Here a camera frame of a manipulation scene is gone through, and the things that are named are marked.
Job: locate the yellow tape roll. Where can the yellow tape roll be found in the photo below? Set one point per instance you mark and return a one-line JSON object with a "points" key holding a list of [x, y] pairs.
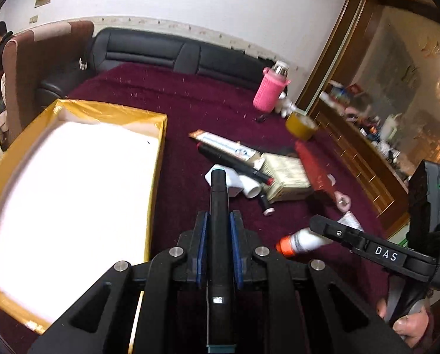
{"points": [[301, 125]]}

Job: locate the person's right forearm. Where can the person's right forearm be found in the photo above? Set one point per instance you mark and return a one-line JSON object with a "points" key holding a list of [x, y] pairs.
{"points": [[439, 320]]}

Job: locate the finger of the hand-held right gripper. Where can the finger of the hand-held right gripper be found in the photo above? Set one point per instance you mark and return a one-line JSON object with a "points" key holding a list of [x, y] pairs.
{"points": [[334, 230]]}

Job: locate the black leather sofa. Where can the black leather sofa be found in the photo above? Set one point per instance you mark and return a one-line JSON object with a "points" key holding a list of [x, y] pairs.
{"points": [[142, 49]]}

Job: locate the wooden cabinet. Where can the wooden cabinet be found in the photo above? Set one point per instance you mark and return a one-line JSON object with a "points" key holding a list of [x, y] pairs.
{"points": [[356, 162]]}

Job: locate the clutter on cabinet shelf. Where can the clutter on cabinet shelf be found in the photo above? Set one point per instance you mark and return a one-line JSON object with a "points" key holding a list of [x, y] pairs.
{"points": [[367, 118]]}

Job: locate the black stick-shaped device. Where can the black stick-shaped device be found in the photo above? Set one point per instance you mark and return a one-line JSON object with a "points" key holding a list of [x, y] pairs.
{"points": [[220, 221]]}

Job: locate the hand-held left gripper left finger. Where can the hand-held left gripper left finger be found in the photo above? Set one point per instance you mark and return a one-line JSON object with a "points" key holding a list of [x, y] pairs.
{"points": [[203, 245]]}

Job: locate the wall socket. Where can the wall socket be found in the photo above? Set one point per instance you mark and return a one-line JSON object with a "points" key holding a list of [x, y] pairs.
{"points": [[34, 18]]}

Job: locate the person's right hand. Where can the person's right hand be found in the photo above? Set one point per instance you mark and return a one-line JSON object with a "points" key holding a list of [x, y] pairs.
{"points": [[407, 330]]}

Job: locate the white printed medicine box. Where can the white printed medicine box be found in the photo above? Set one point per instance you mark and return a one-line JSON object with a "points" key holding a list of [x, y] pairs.
{"points": [[286, 175]]}

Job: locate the bottle with pink sleeve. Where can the bottle with pink sleeve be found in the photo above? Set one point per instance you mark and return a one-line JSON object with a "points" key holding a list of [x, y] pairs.
{"points": [[267, 88]]}

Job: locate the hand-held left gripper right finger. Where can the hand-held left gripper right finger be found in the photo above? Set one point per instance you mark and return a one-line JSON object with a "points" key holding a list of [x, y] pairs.
{"points": [[235, 245]]}

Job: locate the small black lipstick tube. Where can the small black lipstick tube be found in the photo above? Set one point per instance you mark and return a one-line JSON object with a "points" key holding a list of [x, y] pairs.
{"points": [[267, 204]]}

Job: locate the yellow box with white lining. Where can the yellow box with white lining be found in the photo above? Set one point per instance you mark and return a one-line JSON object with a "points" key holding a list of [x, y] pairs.
{"points": [[80, 177]]}

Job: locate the white pipe fitting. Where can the white pipe fitting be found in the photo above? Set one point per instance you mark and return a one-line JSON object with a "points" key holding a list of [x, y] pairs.
{"points": [[242, 184]]}

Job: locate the black marker with red end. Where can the black marker with red end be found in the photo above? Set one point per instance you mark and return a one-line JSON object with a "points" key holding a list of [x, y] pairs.
{"points": [[234, 162]]}

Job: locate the brown armchair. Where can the brown armchair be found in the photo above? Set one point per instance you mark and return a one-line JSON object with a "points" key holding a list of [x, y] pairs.
{"points": [[32, 66]]}

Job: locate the white item on sofa arm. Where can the white item on sofa arm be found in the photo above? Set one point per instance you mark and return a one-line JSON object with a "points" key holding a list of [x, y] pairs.
{"points": [[82, 63]]}

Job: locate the long white toothpaste box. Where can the long white toothpaste box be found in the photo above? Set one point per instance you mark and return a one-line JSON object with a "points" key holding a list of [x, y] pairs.
{"points": [[223, 145]]}

